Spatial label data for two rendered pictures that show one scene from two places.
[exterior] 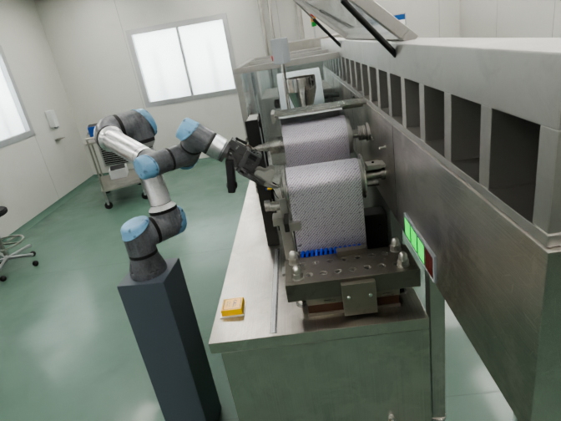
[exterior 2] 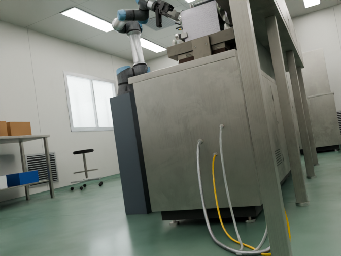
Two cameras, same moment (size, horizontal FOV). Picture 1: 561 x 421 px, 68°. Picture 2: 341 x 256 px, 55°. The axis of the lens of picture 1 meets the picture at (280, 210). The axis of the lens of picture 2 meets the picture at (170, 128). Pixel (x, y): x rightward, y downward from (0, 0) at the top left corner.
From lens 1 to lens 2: 1.56 m
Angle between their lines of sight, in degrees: 33
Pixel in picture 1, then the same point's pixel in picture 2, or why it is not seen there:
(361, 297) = (202, 46)
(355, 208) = (214, 21)
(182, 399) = (132, 177)
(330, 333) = (183, 65)
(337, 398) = (190, 111)
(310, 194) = (191, 17)
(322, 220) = (198, 30)
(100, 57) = not seen: hidden behind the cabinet
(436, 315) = (283, 105)
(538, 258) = not seen: outside the picture
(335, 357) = (186, 81)
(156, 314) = (124, 114)
